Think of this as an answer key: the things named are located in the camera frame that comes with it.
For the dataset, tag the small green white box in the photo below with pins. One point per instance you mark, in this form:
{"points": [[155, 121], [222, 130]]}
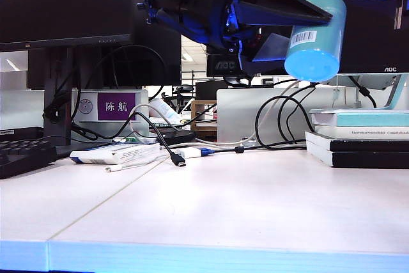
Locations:
{"points": [[130, 140]]}

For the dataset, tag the blue white medicine box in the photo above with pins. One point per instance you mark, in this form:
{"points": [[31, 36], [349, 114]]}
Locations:
{"points": [[105, 154]]}

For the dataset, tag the black book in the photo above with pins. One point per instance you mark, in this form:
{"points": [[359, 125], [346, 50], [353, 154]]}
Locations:
{"points": [[367, 159], [367, 146]]}

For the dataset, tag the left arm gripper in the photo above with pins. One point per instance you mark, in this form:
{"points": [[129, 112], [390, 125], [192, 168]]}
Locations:
{"points": [[198, 11]]}

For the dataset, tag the white book with printed spine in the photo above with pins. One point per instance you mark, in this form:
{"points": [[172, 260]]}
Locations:
{"points": [[367, 133]]}

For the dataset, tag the teal white book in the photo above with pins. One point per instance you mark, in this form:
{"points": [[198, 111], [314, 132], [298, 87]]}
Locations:
{"points": [[367, 119]]}

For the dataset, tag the dark monitor without logo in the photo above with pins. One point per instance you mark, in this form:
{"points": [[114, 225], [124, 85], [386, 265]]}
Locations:
{"points": [[153, 62]]}

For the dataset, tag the teal spray bottle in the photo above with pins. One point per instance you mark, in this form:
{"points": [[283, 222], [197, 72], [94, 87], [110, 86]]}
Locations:
{"points": [[319, 49]]}

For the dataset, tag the silver laptop stand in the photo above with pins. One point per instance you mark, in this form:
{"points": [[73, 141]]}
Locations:
{"points": [[236, 113]]}

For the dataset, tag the black keyboard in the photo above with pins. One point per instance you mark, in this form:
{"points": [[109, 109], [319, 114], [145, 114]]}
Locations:
{"points": [[22, 158]]}

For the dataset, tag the white cream tube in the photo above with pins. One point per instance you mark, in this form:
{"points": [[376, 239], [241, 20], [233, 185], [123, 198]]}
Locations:
{"points": [[163, 108]]}

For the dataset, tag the large AOC monitor silver stand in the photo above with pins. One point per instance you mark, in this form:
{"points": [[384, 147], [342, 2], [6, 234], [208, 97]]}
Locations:
{"points": [[377, 46]]}

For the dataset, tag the small AOC monitor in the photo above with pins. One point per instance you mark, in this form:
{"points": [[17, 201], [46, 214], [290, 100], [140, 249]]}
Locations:
{"points": [[223, 66]]}

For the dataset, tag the narrow frosted desk partition panel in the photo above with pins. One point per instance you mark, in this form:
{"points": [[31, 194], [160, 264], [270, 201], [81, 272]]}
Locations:
{"points": [[19, 110]]}

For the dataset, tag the purple name plate acrylic stand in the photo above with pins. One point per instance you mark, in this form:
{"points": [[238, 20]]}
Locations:
{"points": [[116, 106]]}

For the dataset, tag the wooden desk shelf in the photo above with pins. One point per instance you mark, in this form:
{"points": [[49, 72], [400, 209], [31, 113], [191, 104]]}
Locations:
{"points": [[199, 119]]}

